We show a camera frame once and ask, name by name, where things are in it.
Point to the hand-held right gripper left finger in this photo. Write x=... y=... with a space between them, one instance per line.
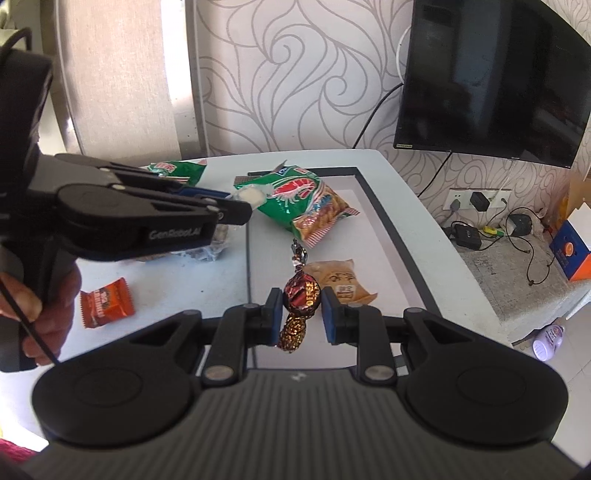
x=276 y=318

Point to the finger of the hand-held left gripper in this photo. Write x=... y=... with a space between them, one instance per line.
x=203 y=191
x=233 y=213

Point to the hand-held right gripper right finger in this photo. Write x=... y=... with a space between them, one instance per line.
x=328 y=318

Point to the white candy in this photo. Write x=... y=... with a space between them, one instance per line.
x=253 y=194

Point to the green striped snack bag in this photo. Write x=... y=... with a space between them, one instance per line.
x=295 y=198
x=178 y=170

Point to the brown foil toffee candy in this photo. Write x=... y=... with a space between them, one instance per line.
x=301 y=293

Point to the tan snack packet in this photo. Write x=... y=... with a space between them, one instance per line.
x=341 y=281

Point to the orange snack packet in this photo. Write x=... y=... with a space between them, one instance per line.
x=107 y=302

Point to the person's left hand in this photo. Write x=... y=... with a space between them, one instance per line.
x=62 y=314

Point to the beige curtain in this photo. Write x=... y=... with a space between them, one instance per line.
x=120 y=78

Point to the black power adapter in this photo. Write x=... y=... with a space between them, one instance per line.
x=467 y=235
x=481 y=201

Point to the purple bottle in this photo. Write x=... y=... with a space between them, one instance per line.
x=549 y=342

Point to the red cloth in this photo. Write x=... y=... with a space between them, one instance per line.
x=14 y=452

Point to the blue and white carton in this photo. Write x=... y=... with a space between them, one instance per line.
x=570 y=249

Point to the brown cardboard box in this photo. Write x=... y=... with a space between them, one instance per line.
x=577 y=196

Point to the black flat television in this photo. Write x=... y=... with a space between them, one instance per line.
x=489 y=78

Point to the grey vertical frame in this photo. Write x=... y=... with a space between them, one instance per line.
x=196 y=78

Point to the white wall power strip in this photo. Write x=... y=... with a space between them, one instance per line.
x=461 y=201

